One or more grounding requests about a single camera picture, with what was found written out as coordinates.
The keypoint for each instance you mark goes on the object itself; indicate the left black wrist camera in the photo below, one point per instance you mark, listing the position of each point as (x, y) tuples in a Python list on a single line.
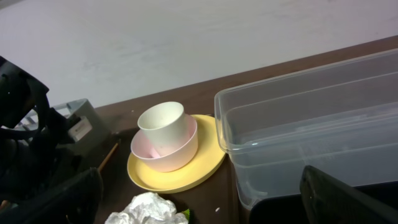
[(21, 93)]

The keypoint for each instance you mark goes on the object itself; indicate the grey dishwasher rack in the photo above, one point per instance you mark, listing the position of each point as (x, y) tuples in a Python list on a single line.
[(74, 125)]

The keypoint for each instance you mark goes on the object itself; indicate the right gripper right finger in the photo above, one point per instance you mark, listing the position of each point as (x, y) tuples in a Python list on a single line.
[(329, 200)]

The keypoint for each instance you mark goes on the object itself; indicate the pink bowl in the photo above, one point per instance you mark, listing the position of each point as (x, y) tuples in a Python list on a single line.
[(145, 152)]

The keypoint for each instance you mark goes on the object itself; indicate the clear plastic waste bin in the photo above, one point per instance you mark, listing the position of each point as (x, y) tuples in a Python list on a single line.
[(340, 118)]

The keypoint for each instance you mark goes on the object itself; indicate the white paper napkin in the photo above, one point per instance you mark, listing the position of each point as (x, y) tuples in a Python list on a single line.
[(149, 208)]

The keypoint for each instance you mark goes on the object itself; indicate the cream white cup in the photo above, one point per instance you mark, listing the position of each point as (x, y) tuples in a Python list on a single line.
[(165, 126)]

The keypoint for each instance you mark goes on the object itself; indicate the black waste tray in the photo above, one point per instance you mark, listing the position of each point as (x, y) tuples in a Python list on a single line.
[(289, 209)]

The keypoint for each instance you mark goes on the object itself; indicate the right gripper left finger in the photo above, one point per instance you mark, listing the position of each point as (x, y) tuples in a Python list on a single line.
[(74, 201)]

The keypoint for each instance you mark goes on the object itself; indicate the green yellow snack wrapper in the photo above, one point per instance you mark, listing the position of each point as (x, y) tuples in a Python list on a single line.
[(186, 214)]

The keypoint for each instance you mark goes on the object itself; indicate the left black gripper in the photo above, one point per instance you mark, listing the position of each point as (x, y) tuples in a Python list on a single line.
[(33, 161)]

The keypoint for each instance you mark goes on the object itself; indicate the yellow plate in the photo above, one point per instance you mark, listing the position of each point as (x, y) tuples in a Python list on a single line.
[(205, 162)]

